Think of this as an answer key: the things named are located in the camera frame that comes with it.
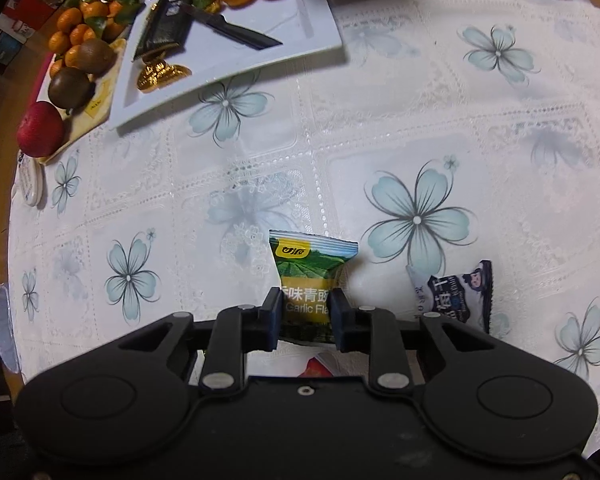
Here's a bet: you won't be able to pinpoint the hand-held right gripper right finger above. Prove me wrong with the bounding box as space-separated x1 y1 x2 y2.
328 287 498 395

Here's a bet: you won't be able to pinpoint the dark foil packet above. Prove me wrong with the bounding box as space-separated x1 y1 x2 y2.
133 0 195 59

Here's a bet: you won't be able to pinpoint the red apple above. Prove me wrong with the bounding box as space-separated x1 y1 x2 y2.
16 101 65 158

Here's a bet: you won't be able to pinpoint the gold foil coins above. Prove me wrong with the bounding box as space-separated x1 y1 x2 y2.
137 59 192 94

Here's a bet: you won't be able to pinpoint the green yellow pea snack packet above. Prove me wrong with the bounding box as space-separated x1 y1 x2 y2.
269 230 360 344

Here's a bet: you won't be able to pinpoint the white round lid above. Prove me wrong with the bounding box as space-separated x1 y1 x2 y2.
12 152 45 207

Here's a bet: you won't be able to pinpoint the yellow tray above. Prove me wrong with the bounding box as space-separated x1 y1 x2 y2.
36 37 129 165

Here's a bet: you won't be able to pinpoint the shelf of books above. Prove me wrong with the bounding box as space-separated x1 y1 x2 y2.
0 0 106 81

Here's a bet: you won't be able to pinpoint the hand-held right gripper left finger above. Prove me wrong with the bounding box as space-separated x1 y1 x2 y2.
112 287 284 395

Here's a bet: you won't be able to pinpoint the pile of leafy tangerines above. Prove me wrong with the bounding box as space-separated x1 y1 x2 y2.
48 0 146 79

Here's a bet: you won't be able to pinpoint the red white wafer packet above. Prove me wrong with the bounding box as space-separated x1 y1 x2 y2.
297 352 350 379

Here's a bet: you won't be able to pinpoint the brown kiwi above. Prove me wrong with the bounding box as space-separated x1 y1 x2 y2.
48 67 94 110
74 38 116 74

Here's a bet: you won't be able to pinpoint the blue white snack packet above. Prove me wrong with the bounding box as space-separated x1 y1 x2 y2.
405 259 494 335

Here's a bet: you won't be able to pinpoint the white rectangular plate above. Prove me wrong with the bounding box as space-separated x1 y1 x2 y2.
110 0 344 131

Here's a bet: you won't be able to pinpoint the black knife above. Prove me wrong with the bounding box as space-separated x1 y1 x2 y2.
179 2 284 51

